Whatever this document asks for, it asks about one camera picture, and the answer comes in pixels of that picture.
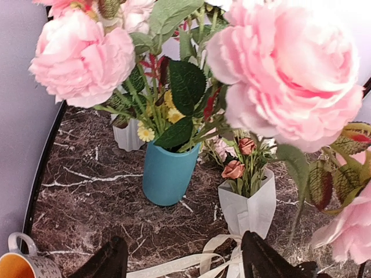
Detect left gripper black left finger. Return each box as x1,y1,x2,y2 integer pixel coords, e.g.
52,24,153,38
69,236,128,278

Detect white ribbed vase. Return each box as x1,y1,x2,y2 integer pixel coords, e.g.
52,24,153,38
112,119,145,152

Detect white paper bouquet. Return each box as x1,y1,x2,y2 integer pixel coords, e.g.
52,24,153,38
202,130,277,239

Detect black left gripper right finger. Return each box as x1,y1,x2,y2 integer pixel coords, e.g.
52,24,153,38
241,231,329,278

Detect large mixed flower arrangement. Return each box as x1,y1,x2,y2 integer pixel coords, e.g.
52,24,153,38
30,1,370,264

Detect teal cylindrical vase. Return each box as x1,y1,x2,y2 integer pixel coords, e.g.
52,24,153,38
143,142,201,206

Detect cream printed ribbon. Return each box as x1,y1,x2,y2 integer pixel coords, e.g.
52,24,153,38
126,234,246,278

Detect patterned mug orange inside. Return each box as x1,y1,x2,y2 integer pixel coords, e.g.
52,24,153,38
1,232,62,278

